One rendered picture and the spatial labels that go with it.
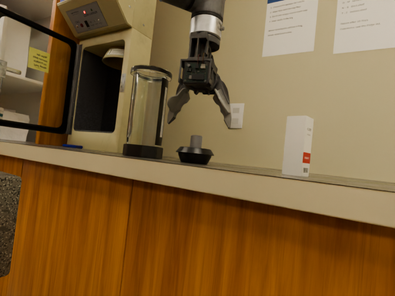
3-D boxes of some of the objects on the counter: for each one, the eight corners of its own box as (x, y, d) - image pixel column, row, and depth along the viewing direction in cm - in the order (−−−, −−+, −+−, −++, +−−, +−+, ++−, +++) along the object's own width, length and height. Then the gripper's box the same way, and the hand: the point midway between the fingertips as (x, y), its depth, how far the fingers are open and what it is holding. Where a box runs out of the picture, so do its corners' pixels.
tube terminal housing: (112, 151, 134) (129, 4, 137) (161, 156, 117) (180, -11, 120) (66, 146, 113) (87, -27, 115) (117, 152, 96) (141, -52, 98)
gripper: (157, 32, 59) (147, 118, 58) (244, 28, 54) (235, 124, 53) (171, 48, 67) (163, 124, 67) (248, 47, 62) (240, 130, 61)
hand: (198, 127), depth 62 cm, fingers open, 14 cm apart
